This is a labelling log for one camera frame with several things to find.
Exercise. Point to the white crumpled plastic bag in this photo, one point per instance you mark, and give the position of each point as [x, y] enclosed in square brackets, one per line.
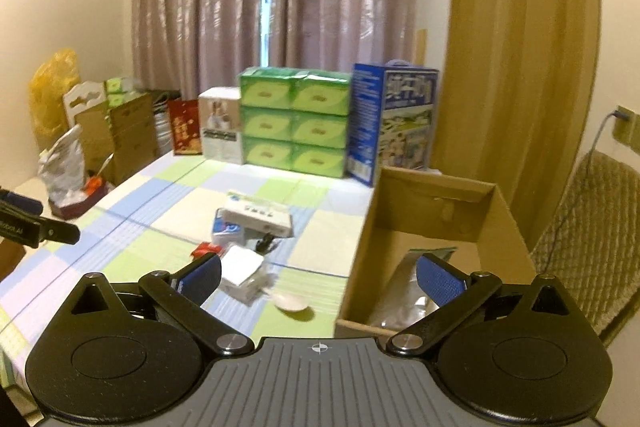
[62, 167]

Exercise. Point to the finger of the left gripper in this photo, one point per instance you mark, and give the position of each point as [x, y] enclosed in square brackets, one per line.
[22, 222]

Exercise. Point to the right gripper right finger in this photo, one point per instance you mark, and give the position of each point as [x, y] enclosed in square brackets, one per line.
[457, 295]

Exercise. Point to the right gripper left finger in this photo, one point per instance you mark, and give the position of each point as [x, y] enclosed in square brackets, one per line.
[180, 296]

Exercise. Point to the white plastic spoon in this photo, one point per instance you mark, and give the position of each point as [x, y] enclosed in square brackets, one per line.
[285, 302]

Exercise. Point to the red snack packet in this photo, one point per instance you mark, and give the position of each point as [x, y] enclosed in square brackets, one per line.
[204, 249]

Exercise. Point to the white photo product box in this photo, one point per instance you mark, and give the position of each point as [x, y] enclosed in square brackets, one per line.
[219, 109]

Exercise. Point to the brown curtain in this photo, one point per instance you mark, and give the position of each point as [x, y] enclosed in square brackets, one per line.
[517, 89]

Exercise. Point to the checkered tablecloth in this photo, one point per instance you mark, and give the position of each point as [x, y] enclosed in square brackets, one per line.
[154, 221]

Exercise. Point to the quilted chair back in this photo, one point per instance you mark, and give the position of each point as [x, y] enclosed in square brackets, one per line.
[592, 243]

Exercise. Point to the clear blue floss box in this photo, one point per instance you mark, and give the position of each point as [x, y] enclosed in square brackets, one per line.
[225, 232]

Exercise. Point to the blue milk carton box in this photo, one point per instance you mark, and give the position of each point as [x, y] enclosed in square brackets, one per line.
[391, 118]

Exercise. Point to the striped shopping bag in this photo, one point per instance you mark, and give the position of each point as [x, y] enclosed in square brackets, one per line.
[160, 99]

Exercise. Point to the green tissue pack stack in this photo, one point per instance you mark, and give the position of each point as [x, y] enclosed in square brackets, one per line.
[295, 119]

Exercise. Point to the yellow plastic bag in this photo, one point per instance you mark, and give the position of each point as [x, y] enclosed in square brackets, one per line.
[53, 79]

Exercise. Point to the red gift bag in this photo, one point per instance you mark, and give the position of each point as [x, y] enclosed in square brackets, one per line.
[184, 121]

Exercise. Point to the white rectangular medicine box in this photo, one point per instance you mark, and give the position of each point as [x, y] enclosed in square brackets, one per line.
[258, 214]

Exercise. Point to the wall socket with plug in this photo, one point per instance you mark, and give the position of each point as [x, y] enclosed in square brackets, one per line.
[626, 130]

